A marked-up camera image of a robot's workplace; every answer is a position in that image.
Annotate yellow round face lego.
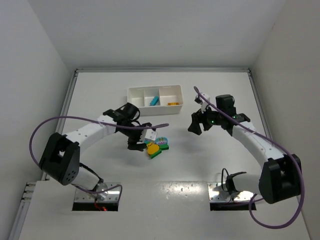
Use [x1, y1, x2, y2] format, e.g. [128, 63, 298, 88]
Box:
[146, 142, 160, 155]

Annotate yellow lego plate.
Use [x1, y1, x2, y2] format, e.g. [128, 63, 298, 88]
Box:
[167, 102, 179, 106]

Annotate teal 2x4 lego brick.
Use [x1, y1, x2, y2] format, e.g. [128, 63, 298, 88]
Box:
[149, 96, 160, 107]

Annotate green lego plate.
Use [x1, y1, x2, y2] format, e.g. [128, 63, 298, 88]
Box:
[149, 149, 162, 159]

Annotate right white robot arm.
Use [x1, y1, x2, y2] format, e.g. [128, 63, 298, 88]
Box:
[188, 93, 301, 204]

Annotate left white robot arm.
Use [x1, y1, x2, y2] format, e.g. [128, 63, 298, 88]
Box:
[39, 103, 157, 192]

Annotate teal frog lily lego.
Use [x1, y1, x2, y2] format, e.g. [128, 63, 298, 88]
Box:
[155, 137, 168, 146]

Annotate green curved lego brick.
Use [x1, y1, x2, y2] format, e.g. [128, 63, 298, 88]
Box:
[159, 143, 170, 151]

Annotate white three-compartment tray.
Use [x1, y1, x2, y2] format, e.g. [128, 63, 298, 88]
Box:
[127, 85, 184, 116]

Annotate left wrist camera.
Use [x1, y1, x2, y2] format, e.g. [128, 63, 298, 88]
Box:
[139, 127, 158, 142]

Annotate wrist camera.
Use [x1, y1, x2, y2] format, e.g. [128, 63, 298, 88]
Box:
[139, 127, 158, 142]
[194, 92, 210, 113]

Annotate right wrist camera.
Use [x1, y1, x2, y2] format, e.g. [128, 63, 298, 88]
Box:
[194, 92, 210, 113]

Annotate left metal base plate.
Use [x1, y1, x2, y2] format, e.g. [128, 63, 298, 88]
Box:
[74, 182, 122, 204]

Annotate metal base plate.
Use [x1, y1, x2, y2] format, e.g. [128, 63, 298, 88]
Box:
[207, 182, 254, 203]
[74, 182, 122, 204]

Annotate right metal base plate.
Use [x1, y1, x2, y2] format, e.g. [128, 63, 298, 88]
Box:
[207, 182, 254, 203]

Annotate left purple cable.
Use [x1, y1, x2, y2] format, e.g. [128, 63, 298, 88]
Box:
[28, 115, 170, 198]

